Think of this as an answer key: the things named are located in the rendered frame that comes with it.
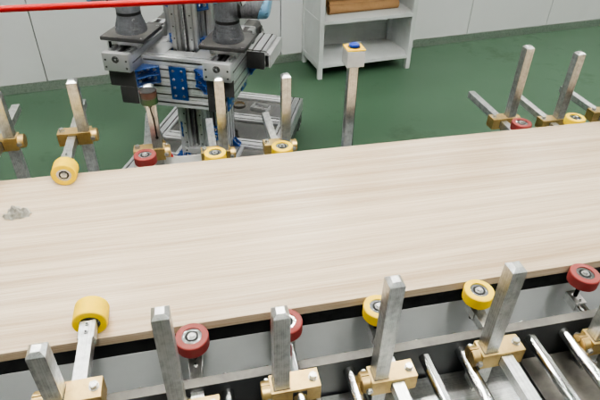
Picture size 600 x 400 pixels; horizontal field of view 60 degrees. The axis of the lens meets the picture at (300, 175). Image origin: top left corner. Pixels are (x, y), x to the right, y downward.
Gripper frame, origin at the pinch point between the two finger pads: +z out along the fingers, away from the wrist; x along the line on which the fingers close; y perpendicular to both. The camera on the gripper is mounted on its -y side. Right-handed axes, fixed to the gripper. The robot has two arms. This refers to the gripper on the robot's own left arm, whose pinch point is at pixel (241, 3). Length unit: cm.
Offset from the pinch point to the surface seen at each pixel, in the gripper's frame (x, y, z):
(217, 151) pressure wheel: -2, -44, 41
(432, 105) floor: -97, 194, 132
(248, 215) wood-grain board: -23, -77, 41
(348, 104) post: -46, -12, 32
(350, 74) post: -46, -12, 20
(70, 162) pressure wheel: 39, -72, 34
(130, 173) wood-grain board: 23, -64, 41
